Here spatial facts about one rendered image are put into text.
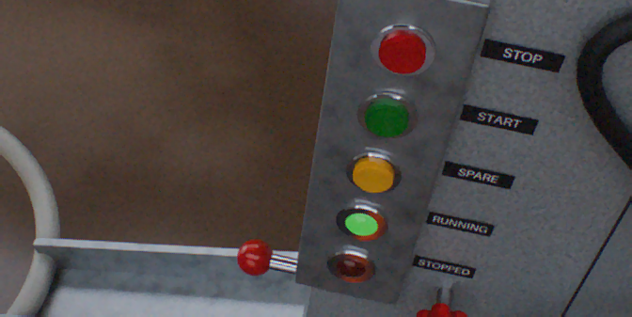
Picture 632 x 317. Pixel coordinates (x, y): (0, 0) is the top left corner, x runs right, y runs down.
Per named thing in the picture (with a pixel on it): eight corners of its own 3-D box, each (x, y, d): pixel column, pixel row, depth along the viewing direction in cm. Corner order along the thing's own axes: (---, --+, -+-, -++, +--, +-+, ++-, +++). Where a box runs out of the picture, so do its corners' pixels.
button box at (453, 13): (400, 277, 66) (494, -24, 45) (395, 307, 64) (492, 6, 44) (300, 256, 66) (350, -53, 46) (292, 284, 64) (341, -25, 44)
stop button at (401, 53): (421, 68, 48) (431, 32, 46) (419, 80, 47) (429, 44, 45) (376, 58, 48) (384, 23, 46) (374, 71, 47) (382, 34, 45)
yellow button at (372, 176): (390, 186, 55) (398, 159, 53) (388, 198, 54) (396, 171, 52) (352, 178, 55) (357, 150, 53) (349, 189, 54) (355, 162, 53)
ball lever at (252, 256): (324, 268, 74) (328, 246, 72) (318, 298, 72) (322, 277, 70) (241, 250, 75) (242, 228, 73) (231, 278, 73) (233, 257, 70)
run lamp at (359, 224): (377, 229, 59) (383, 206, 57) (374, 244, 58) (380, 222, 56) (343, 221, 59) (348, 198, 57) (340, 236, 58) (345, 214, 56)
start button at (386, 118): (405, 131, 51) (413, 100, 49) (403, 143, 51) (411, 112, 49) (363, 122, 51) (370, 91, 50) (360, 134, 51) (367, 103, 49)
